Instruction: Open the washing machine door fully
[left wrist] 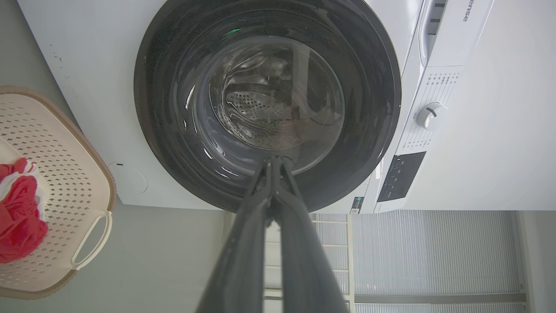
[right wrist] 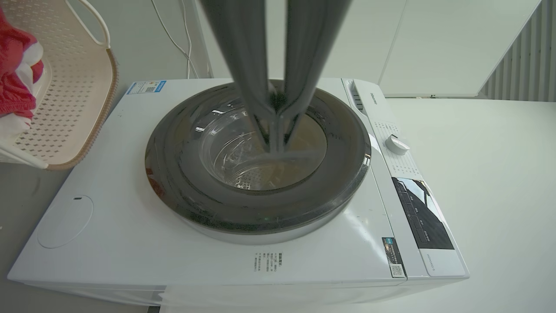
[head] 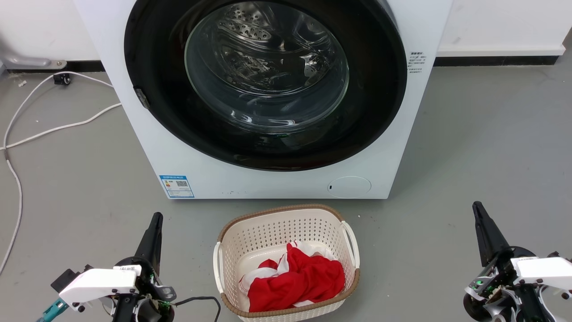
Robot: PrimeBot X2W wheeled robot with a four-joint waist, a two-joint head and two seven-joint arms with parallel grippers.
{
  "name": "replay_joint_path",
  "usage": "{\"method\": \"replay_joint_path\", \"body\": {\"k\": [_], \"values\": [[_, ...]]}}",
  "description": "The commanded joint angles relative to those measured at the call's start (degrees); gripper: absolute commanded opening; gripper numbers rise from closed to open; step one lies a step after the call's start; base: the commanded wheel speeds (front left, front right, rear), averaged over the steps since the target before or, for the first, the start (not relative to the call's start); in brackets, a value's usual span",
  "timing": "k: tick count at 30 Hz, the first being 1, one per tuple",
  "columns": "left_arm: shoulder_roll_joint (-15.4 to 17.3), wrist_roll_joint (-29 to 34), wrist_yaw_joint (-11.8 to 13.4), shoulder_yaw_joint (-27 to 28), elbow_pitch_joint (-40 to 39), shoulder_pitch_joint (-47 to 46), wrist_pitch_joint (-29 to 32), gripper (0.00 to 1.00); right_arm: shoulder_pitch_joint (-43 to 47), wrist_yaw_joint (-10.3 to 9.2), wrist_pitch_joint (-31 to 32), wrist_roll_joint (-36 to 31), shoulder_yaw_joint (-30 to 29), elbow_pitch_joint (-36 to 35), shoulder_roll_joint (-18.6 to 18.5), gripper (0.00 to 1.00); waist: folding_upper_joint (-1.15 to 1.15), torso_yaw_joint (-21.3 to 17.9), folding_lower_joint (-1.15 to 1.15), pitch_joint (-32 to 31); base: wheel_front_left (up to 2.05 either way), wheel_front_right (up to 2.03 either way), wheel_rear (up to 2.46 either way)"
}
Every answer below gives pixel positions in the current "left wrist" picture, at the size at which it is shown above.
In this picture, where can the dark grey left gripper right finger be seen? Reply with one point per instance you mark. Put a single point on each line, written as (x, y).
(304, 261)

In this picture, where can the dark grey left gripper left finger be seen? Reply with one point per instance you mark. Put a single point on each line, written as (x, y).
(243, 261)

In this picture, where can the black round glass washer door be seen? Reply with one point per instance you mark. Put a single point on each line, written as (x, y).
(165, 108)

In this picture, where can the white front-load washing machine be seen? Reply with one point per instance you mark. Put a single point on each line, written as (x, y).
(95, 65)

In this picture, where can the blue energy label sticker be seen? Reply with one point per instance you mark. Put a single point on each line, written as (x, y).
(357, 205)

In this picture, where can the black washer display panel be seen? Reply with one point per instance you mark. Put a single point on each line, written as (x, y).
(400, 176)

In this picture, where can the white slatted window blind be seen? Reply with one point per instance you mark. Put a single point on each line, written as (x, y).
(434, 252)

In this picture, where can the round white filter cover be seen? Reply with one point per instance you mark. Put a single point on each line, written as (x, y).
(130, 179)

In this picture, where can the steel perforated washer drum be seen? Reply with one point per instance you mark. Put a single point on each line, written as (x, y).
(260, 113)

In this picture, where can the white round program knob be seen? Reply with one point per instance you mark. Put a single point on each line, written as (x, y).
(431, 116)

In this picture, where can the beige perforated laundry basket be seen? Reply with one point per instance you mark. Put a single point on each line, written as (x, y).
(65, 174)

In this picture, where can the red and white garment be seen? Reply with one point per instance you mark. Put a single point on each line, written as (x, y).
(19, 217)

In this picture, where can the white detergent drawer front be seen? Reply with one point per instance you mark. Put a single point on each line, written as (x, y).
(456, 41)

